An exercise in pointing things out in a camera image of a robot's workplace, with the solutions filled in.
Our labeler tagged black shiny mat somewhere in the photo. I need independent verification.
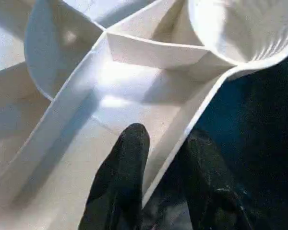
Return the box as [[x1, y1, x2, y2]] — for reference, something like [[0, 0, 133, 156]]
[[141, 43, 288, 230]]

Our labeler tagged white plastic table top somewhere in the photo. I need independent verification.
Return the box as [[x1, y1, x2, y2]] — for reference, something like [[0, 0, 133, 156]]
[[0, 0, 288, 230]]

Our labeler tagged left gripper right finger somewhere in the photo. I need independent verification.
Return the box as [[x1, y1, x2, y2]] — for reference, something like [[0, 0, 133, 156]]
[[179, 130, 253, 230]]

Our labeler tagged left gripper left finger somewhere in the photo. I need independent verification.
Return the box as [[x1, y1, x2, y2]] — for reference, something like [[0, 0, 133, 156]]
[[78, 122, 151, 230]]

